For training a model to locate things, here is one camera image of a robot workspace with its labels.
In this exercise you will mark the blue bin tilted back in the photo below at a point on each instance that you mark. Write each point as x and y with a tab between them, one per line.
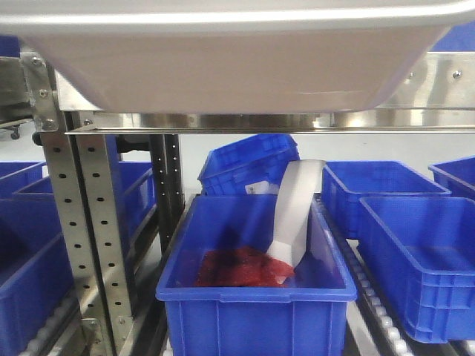
230	169

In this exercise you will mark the blue bin upper right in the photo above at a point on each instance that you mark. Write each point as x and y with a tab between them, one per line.
459	39

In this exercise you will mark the blue bin far left back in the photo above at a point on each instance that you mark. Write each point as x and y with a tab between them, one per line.
16	175

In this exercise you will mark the white lidded storage bin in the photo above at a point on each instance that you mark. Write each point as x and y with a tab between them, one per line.
233	56

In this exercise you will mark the steel shelf rack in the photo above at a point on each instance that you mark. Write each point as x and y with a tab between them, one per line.
114	283

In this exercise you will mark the blue bin left middle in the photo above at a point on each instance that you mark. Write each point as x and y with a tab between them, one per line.
137	185

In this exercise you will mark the blue bin front centre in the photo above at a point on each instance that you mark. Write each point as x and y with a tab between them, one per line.
305	316

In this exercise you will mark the blue bin left front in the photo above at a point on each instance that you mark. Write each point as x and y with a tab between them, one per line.
35	270

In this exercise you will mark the red mesh bag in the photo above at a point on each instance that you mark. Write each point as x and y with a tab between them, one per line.
242	267

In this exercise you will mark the blue bin right back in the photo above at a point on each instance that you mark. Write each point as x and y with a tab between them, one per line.
344	183

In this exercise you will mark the blue bin far right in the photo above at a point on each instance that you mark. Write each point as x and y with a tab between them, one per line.
456	175

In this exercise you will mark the blue bin right front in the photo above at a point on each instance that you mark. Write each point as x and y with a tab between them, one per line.
420	251

